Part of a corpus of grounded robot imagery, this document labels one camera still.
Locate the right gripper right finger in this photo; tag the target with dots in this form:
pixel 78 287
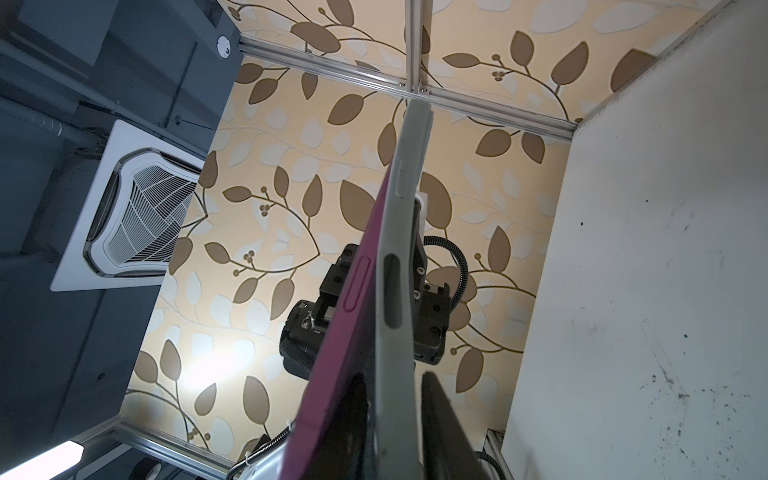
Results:
pixel 447 453

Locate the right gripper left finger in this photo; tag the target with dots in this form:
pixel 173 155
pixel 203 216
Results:
pixel 340 452

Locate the phone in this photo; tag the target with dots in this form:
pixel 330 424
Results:
pixel 373 323

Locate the ceiling air conditioner vent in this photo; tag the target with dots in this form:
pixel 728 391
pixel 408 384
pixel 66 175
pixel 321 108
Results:
pixel 134 211

